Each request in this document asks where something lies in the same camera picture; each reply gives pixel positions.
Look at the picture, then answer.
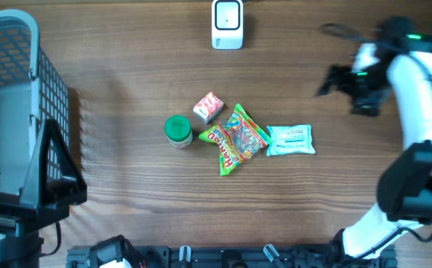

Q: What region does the small red white box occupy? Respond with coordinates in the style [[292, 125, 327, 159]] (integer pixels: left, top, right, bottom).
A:
[[193, 92, 224, 124]]

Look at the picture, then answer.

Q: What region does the grey plastic shopping basket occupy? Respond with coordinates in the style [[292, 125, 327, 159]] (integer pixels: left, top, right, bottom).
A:
[[0, 9, 70, 194]]

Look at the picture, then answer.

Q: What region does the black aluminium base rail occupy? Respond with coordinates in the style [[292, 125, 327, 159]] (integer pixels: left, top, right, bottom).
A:
[[66, 243, 398, 268]]

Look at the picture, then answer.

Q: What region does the green lid jar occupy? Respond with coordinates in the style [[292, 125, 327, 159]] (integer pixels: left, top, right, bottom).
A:
[[165, 115, 193, 148]]

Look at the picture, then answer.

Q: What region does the white barcode scanner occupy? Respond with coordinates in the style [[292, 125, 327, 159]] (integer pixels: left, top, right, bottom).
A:
[[211, 0, 244, 50]]

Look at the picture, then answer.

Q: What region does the teal tissue packet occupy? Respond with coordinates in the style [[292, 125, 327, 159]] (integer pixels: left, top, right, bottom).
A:
[[267, 124, 316, 156]]

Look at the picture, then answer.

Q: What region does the green Haribo candy bag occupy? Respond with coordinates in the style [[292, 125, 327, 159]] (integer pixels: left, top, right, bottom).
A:
[[198, 103, 272, 176]]

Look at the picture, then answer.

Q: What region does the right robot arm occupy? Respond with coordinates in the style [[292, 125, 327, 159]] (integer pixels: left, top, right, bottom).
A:
[[318, 16, 432, 267]]

